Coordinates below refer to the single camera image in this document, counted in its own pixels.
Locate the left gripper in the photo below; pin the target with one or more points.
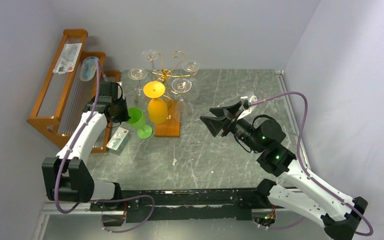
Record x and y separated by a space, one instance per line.
126 117

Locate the white packaged item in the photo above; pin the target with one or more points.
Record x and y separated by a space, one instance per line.
68 58

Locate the wooden rack base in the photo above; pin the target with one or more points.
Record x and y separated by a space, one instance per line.
171 128

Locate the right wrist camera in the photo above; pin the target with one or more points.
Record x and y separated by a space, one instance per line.
246 108

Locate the blue packaged item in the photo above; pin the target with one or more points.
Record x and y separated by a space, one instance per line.
88 68

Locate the orange wooden shelf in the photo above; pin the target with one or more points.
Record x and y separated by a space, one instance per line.
59 106

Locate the small white packet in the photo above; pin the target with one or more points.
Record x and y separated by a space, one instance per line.
119 140

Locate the orange plastic goblet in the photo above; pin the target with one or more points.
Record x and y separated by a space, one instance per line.
157 108

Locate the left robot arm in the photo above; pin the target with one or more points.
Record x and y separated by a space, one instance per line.
66 175

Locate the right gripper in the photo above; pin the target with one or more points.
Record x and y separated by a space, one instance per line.
230 121

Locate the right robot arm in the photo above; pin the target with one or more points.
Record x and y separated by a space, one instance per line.
337 213

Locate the small clear glass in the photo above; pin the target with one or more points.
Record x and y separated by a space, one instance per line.
151 56

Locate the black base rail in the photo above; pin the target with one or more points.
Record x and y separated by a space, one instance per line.
197 204

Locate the gold wire glass rack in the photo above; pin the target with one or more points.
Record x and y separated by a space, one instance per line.
166 76

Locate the clear wine glass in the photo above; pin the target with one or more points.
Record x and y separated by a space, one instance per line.
191 68
180 86
138 75

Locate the green plastic goblet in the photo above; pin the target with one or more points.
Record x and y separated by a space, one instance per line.
138 122

